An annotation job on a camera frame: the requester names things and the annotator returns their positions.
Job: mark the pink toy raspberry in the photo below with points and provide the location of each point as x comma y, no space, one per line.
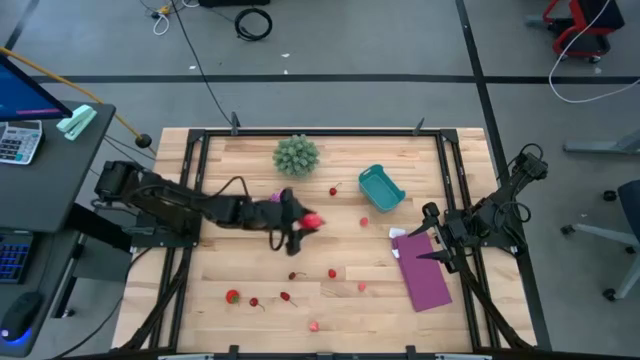
361,287
364,221

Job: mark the red cherry with stem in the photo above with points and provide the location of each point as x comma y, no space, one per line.
254,302
333,190
293,275
285,296

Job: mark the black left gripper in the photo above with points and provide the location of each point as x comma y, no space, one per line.
265,212

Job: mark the red and black chair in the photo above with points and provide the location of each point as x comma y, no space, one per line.
580,30

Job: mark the grey desk calculator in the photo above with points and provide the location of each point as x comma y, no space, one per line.
17,142

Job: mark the black computer mouse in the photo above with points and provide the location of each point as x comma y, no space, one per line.
20,315

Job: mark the grey lower desk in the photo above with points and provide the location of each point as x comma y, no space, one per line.
50,300

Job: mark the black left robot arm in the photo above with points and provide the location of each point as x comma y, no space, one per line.
165,197

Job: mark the potted artificial green plant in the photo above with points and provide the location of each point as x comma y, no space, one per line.
296,156

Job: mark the computer monitor with blue screen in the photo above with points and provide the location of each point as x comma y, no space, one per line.
25,95

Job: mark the black keyboard with blue backlight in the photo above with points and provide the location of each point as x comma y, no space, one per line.
12,257

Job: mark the black raised desk top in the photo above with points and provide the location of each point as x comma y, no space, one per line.
55,170

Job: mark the grey table foot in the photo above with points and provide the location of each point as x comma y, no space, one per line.
600,146

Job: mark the grey office chair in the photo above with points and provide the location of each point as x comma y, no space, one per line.
625,215

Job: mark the mint green stapler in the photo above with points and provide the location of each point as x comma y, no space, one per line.
76,121

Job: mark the pink toy strawberry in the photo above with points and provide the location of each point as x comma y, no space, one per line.
314,326

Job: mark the large red toy fruit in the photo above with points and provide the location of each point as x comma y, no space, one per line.
311,221

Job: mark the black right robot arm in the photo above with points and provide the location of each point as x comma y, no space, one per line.
500,210

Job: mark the teal plastic tub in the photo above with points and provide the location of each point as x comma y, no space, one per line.
381,189

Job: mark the red toy berry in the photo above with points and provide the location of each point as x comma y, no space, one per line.
332,273

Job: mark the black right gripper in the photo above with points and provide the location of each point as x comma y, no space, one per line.
455,232

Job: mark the purple folded cloth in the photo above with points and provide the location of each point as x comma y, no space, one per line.
422,272

